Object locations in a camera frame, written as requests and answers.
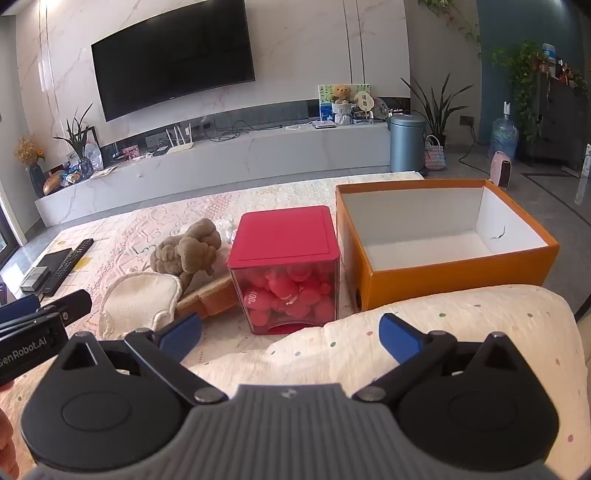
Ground climbing green plant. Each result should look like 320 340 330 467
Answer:
492 41 548 144

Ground bread snack packet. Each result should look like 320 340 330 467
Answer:
175 277 241 320

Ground black remote control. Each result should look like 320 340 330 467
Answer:
50 239 94 280

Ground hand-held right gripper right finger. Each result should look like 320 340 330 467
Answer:
352 313 525 404

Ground white crumpled plastic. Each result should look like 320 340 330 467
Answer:
216 219 239 252

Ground white router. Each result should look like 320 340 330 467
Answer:
165 124 195 155

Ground red cube container with balls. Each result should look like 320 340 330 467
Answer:
226 206 341 335

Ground dark cabinet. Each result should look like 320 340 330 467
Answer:
531 69 591 171

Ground blue pedal trash bin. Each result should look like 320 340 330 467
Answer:
389 114 426 173

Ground black flat device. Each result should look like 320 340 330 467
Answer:
36 248 75 296

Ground person's left hand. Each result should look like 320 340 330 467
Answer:
0 408 20 480

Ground teddy bear bouquet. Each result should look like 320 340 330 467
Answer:
329 83 355 126

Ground pink space heater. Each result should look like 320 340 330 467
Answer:
490 151 514 188

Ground cream dotted pillow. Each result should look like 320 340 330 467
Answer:
187 284 587 480

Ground cream plush cushion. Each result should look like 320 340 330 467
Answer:
100 271 184 340

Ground orange cardboard box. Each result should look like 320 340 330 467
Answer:
335 179 560 313

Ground plant in blue vase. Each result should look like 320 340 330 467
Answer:
53 104 95 178

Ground black wall television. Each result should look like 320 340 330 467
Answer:
91 0 256 123

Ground white marble television console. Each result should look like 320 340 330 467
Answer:
34 121 393 228

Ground hanging vine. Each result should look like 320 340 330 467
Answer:
418 0 483 56

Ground black floor cable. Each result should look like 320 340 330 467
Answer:
457 121 492 167

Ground green picture board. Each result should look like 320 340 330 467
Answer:
318 84 372 121

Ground small silver box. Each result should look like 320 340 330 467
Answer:
19 267 51 292

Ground vase with yellow flowers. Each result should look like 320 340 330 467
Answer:
13 135 47 198

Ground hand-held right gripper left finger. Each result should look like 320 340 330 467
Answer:
60 311 229 407

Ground brown plush toy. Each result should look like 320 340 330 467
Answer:
150 218 222 289

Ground snake plant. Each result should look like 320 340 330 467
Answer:
401 73 476 147

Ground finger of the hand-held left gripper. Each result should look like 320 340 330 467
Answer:
34 290 93 324
0 294 41 325

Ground blue water jug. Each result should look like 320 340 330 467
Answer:
489 102 520 160

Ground woven pastel bag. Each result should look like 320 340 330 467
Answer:
423 135 447 171

